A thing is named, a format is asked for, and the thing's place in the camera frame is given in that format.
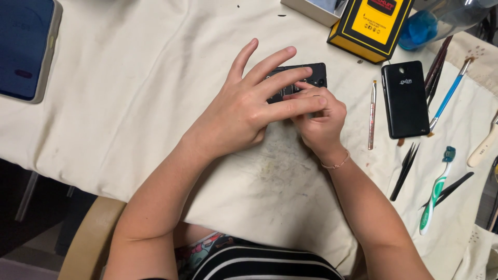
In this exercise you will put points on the white cardboard box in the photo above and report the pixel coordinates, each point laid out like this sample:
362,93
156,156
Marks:
311,9

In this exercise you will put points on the person's left hand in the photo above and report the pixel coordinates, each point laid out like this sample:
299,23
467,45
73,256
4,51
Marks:
233,112

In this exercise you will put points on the black phone back cover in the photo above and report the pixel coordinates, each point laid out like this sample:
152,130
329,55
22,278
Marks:
406,105

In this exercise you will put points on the black tweezers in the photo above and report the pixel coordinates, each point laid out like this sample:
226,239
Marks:
404,173

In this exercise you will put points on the black phone without back cover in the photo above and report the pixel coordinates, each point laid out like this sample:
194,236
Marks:
317,74

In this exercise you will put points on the black white striped shirt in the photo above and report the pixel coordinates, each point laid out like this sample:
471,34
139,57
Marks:
253,262

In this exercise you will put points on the black plastic spudger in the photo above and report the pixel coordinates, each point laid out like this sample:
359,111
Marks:
453,187

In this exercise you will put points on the green and white toothbrush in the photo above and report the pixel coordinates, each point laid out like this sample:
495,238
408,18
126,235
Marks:
435,194

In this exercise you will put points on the clear bottle with blue liquid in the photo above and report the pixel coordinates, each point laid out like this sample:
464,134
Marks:
424,29

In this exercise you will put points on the tablet in grey case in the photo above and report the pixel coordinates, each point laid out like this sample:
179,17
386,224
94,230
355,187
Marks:
23,46

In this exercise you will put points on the person's right fingers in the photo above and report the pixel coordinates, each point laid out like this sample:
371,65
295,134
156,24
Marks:
330,107

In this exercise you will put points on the yellow and black tool box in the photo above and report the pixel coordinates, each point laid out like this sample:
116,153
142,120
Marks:
369,27

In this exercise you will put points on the wooden chair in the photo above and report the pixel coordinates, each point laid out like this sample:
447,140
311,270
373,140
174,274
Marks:
89,241

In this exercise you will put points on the person's right hand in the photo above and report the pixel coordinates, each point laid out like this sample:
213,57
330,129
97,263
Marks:
323,130

